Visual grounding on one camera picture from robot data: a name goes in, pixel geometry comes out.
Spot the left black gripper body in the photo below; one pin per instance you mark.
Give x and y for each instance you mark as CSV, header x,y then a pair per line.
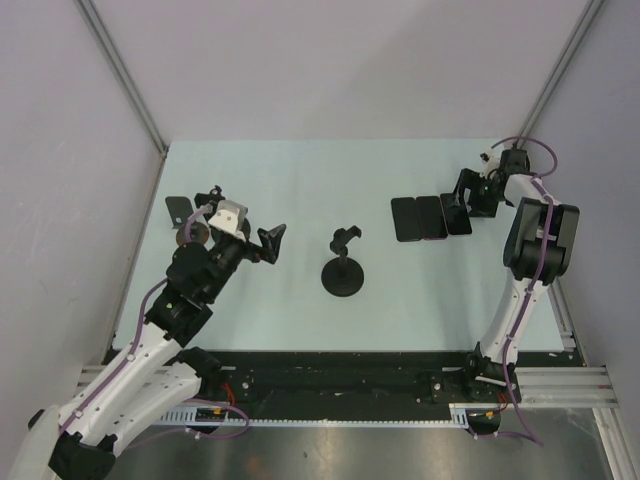
x,y
232,253

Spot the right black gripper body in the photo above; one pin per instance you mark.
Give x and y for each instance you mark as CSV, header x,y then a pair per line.
x,y
483,197

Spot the white silver phone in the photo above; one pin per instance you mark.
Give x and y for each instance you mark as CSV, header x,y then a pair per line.
x,y
455,214

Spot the black stand holding purple phone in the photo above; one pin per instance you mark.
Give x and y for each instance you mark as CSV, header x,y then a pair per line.
x,y
206,204

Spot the purple phone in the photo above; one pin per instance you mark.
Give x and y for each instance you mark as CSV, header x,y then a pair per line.
x,y
431,218

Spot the rusty base phone stand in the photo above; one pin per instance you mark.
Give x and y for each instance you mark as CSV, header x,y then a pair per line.
x,y
180,209

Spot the black phone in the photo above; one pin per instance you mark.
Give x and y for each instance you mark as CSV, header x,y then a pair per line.
x,y
405,217

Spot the black stand holding white phone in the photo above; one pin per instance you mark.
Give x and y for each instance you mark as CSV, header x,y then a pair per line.
x,y
342,276

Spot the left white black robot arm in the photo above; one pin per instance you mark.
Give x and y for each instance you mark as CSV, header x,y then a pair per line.
x,y
158,370

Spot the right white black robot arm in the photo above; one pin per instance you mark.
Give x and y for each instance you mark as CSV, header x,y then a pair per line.
x,y
484,373

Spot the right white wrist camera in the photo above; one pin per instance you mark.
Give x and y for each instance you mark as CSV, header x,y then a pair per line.
x,y
490,163

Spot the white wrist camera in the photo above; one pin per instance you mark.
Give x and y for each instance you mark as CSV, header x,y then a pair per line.
x,y
490,163
229,218

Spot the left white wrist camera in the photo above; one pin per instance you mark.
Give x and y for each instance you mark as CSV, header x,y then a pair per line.
x,y
229,218

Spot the white slotted cable duct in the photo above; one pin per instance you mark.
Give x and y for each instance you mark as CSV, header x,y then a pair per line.
x,y
206,416

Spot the right aluminium frame post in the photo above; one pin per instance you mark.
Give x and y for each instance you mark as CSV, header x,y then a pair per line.
x,y
578,35

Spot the aluminium frame post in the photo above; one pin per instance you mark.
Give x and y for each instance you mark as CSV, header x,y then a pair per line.
x,y
578,35
111,53

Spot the left aluminium frame post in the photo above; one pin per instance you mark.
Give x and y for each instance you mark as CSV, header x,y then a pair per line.
x,y
111,53

